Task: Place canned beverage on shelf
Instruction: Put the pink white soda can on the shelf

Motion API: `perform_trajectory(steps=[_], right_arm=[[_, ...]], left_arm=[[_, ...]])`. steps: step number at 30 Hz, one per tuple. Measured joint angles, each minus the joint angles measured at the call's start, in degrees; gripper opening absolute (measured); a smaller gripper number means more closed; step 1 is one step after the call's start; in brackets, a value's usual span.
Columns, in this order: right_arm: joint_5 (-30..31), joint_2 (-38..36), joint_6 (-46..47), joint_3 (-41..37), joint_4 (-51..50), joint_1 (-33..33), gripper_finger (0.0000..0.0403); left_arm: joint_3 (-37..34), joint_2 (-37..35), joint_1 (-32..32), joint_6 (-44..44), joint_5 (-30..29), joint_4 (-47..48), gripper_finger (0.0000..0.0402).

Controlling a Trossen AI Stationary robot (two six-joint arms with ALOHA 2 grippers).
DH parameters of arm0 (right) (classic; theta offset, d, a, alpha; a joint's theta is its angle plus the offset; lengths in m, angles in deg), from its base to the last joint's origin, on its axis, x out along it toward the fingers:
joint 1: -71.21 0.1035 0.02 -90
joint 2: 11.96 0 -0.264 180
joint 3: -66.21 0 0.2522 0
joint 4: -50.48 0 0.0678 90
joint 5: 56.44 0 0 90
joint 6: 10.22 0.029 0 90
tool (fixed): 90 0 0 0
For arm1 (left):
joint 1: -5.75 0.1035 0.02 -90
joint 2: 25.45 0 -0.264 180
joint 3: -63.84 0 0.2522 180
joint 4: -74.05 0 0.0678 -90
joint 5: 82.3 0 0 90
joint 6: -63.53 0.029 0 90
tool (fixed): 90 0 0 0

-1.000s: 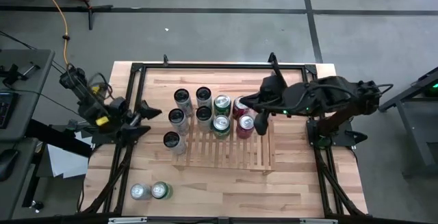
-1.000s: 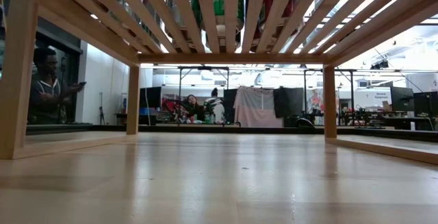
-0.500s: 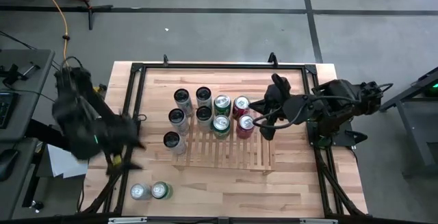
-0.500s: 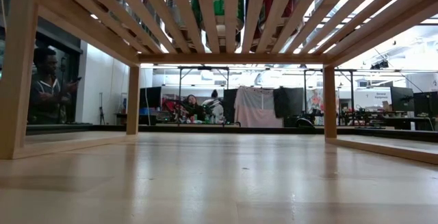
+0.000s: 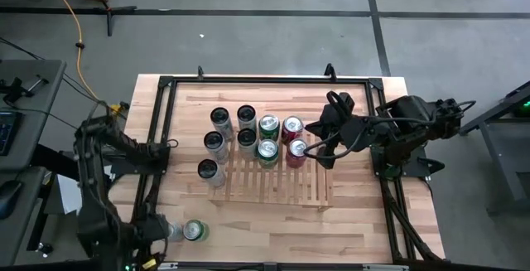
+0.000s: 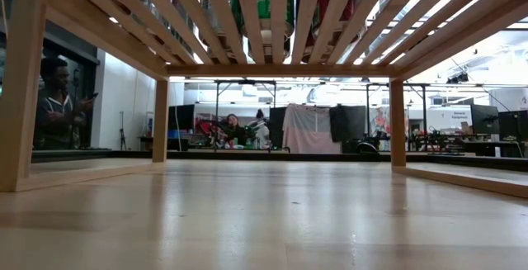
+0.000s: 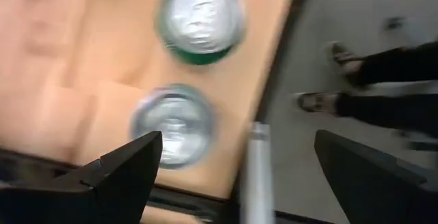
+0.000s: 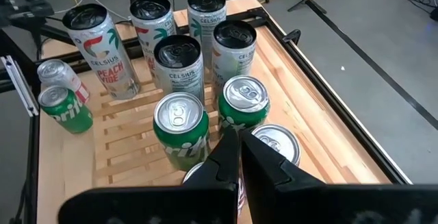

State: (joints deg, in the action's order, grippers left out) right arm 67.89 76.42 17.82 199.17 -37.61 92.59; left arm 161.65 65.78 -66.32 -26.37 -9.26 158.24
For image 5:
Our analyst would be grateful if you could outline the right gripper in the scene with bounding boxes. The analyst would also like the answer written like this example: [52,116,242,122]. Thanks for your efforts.
[303,113,369,171]

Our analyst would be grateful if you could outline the silver soda can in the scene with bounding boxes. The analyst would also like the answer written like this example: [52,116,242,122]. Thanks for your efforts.
[167,220,184,242]

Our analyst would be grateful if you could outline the red soda can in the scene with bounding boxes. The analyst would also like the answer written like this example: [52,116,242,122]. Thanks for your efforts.
[285,138,309,169]
[281,115,305,144]

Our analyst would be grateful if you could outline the green Sprite can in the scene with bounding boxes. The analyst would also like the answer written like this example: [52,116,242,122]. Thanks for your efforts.
[257,138,281,170]
[258,114,282,142]
[182,219,210,242]

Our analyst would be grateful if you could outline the tall white beverage can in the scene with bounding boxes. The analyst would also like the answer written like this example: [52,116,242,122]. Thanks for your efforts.
[236,104,258,130]
[236,128,260,160]
[202,130,230,165]
[210,105,235,142]
[196,158,227,189]

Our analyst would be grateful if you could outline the wooden slatted shelf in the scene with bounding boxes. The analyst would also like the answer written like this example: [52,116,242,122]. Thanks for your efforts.
[206,128,335,212]

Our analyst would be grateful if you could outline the white paper sheets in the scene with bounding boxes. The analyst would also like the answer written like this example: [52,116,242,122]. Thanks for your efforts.
[55,173,84,216]

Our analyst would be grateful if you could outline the grey desk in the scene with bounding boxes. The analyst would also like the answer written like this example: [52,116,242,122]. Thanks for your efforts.
[0,58,67,172]
[0,167,47,266]

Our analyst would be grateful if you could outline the black computer mouse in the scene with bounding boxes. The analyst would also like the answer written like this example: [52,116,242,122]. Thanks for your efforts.
[0,179,24,220]

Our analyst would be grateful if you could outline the dark metal cart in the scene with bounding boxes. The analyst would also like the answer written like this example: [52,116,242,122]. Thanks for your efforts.
[455,79,530,216]

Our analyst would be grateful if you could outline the black keyboard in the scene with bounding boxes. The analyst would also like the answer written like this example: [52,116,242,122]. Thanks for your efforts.
[0,111,22,157]

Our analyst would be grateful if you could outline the black desk clamp tool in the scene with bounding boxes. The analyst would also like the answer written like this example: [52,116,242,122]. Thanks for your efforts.
[0,75,49,103]

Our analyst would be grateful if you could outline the black box with green light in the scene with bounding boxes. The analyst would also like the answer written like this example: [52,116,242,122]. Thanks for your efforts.
[511,90,530,119]

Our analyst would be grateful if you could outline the black tripod stand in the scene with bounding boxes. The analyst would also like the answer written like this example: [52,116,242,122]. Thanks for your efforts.
[80,0,137,38]

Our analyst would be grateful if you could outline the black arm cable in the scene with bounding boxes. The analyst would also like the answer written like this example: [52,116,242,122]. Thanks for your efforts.
[303,132,358,161]

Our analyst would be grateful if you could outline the black aluminium table frame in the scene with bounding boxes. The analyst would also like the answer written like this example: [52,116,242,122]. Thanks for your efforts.
[97,74,444,264]

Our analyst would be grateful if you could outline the yellow cable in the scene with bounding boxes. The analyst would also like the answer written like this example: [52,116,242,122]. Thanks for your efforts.
[40,0,125,117]

